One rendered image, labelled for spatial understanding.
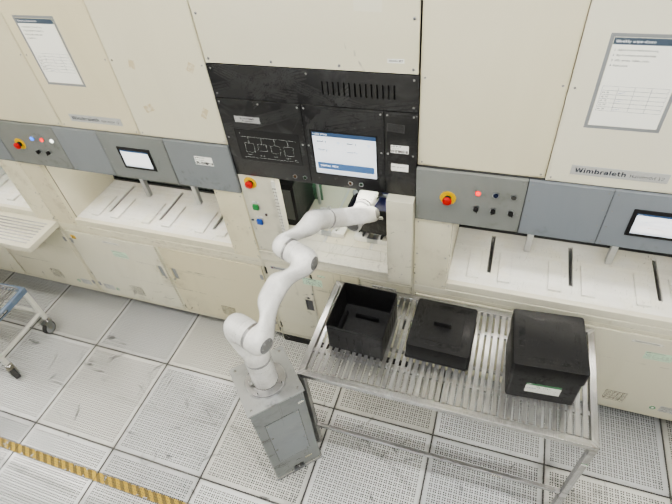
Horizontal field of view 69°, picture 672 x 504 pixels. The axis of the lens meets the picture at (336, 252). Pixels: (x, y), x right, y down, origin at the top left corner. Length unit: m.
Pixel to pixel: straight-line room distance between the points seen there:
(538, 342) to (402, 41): 1.29
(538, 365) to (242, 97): 1.63
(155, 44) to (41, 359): 2.53
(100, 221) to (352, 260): 1.68
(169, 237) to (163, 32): 1.31
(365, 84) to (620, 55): 0.84
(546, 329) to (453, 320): 0.42
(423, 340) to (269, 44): 1.42
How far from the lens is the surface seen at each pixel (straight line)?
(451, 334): 2.33
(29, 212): 3.86
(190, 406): 3.34
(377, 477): 2.93
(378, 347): 2.29
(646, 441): 3.32
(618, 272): 2.77
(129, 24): 2.33
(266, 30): 1.99
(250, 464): 3.06
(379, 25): 1.83
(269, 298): 2.02
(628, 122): 1.94
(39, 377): 3.98
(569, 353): 2.20
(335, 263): 2.62
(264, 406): 2.31
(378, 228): 2.62
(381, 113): 1.97
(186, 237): 3.04
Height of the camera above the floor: 2.76
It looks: 45 degrees down
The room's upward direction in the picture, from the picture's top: 7 degrees counter-clockwise
